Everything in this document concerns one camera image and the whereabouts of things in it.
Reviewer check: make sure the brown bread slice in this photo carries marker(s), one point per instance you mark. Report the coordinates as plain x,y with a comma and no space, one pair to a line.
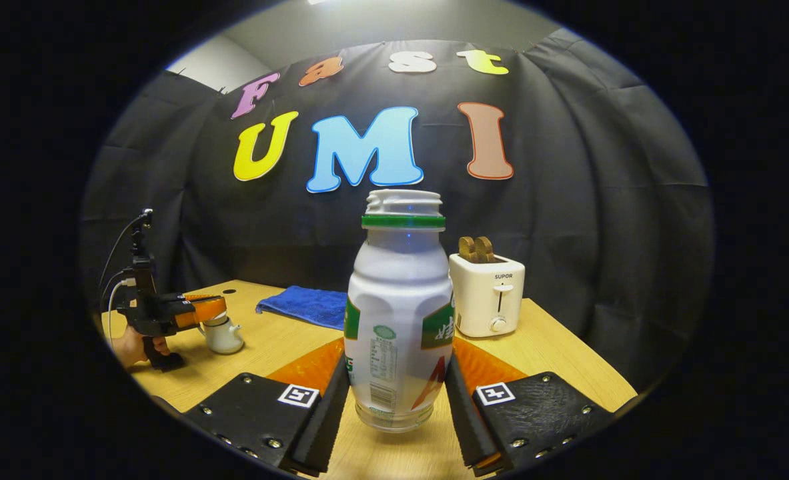
467,248
486,249

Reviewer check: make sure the white teacup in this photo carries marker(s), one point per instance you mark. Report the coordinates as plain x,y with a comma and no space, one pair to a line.
222,340

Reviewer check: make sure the cream toaster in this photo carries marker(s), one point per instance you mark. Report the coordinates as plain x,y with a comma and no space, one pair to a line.
487,300

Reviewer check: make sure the black backdrop cloth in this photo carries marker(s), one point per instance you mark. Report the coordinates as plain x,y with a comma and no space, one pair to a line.
567,220

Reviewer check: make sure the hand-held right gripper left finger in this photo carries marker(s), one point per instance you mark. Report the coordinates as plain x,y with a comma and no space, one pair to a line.
324,426

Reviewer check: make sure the white green-label water bottle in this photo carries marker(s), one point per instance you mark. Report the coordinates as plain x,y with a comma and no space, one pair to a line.
397,313

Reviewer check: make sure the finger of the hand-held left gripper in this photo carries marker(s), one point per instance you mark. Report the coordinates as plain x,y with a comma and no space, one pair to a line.
207,312
177,301

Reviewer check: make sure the blue towel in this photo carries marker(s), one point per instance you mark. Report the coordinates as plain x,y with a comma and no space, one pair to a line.
304,305

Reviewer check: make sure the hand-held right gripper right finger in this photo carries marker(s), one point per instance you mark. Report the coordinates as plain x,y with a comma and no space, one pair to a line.
464,420

